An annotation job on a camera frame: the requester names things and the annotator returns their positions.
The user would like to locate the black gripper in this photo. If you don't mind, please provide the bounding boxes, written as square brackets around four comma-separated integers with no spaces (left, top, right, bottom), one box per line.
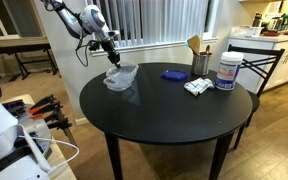
[99,35,122,70]

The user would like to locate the clear plastic bowl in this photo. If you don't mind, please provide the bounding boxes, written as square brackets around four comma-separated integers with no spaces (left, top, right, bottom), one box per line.
[105,62,140,85]
[102,77,134,92]

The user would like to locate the white window blinds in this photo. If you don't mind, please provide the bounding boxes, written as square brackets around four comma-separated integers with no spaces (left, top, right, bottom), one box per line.
[85,0,216,48]

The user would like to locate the blue plastic lid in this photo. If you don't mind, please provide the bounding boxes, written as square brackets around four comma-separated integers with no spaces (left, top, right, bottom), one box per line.
[160,68,189,82]

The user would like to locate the round black table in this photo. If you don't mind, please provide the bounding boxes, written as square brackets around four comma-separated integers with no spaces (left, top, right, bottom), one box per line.
[79,62,254,180]

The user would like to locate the wooden spatula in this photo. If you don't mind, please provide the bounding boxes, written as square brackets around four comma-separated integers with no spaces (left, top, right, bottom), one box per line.
[187,34,204,56]

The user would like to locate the black orange clamp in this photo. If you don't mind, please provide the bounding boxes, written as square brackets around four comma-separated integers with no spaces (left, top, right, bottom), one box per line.
[46,117,73,131]
[28,102,64,117]
[28,93,57,111]

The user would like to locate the metal utensil cup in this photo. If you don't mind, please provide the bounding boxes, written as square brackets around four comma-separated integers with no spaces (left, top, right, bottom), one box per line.
[190,51,213,77]

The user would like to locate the checked folded cloth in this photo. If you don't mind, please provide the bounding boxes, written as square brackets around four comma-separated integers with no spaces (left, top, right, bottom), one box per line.
[183,77,216,97]

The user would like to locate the black keyboard stand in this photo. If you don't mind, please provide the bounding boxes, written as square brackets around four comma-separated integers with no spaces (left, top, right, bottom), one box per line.
[0,42,60,81]

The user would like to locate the wooden robot desk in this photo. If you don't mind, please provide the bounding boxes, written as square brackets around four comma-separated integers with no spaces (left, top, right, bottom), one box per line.
[0,93,79,180]

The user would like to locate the white supplement jar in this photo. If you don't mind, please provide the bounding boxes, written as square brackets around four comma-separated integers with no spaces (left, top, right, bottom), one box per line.
[214,51,245,91]

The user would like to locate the white cup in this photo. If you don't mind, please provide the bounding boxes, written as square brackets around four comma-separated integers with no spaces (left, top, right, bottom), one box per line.
[245,27,256,39]

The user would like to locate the dark bottle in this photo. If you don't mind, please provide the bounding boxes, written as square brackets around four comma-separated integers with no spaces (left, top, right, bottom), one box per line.
[251,12,264,29]

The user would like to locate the black metal chair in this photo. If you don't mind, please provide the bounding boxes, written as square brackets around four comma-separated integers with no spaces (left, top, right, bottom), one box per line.
[226,43,286,150]

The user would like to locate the white kitchen counter cabinet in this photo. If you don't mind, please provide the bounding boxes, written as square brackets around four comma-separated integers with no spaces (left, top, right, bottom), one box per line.
[228,32,288,92]

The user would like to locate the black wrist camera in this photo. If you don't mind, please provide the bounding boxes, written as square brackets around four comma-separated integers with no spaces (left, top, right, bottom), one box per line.
[87,39,101,52]

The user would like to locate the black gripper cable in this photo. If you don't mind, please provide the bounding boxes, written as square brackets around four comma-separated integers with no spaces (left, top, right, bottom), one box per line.
[75,32,100,68]

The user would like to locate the white cable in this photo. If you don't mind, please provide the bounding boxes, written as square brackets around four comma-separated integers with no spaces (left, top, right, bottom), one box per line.
[18,134,80,175]

